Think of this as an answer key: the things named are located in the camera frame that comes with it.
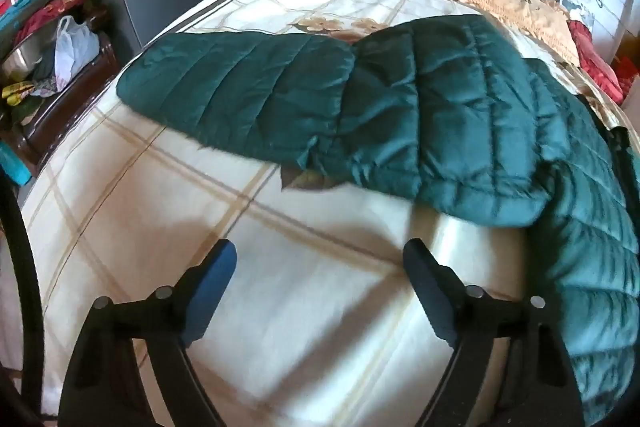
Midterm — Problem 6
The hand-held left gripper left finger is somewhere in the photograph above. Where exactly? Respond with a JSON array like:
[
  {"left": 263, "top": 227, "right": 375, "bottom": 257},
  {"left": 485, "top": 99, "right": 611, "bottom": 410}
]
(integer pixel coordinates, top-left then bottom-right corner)
[{"left": 57, "top": 238, "right": 238, "bottom": 427}]

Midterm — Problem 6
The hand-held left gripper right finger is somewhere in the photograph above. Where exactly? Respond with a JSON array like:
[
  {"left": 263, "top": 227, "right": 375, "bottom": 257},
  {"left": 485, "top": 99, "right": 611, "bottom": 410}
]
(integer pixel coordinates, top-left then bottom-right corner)
[{"left": 402, "top": 238, "right": 586, "bottom": 427}]

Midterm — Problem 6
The green quilted jacket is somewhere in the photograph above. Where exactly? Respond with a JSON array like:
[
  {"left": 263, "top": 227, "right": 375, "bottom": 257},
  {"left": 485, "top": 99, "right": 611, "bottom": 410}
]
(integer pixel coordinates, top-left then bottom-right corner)
[{"left": 116, "top": 14, "right": 640, "bottom": 427}]

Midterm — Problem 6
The cream floral plaid blanket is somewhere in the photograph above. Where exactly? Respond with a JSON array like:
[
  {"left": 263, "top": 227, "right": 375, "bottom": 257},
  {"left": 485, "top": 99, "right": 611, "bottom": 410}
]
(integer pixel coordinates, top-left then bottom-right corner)
[{"left": 20, "top": 0, "right": 626, "bottom": 427}]

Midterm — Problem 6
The dark wooden cabinet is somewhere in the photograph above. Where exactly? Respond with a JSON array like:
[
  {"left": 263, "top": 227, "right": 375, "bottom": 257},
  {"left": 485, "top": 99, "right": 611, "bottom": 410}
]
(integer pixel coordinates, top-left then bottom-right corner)
[{"left": 20, "top": 32, "right": 121, "bottom": 168}]

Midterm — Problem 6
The white plastic bag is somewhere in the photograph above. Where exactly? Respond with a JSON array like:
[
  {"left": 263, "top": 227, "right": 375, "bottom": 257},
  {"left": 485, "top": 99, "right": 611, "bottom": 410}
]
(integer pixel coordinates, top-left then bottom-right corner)
[{"left": 54, "top": 16, "right": 101, "bottom": 90}]

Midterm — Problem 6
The red ruffled heart cushion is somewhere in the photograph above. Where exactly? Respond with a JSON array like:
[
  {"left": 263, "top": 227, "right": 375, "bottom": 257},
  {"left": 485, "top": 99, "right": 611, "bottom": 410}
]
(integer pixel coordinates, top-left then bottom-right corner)
[{"left": 567, "top": 19, "right": 626, "bottom": 105}]

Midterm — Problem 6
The metal basin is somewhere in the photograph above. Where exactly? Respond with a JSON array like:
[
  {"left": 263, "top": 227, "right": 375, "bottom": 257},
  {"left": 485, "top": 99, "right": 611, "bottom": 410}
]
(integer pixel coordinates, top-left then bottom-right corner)
[{"left": 0, "top": 32, "right": 58, "bottom": 80}]

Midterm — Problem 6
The red floral cloth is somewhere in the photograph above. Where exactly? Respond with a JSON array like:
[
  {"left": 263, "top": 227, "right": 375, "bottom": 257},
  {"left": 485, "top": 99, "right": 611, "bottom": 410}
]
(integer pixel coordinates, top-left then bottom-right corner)
[{"left": 15, "top": 0, "right": 96, "bottom": 42}]

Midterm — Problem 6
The wall photo poster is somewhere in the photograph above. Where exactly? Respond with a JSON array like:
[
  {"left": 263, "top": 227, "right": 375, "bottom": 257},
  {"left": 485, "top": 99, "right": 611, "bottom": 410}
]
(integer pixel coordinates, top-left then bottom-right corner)
[{"left": 557, "top": 0, "right": 596, "bottom": 30}]

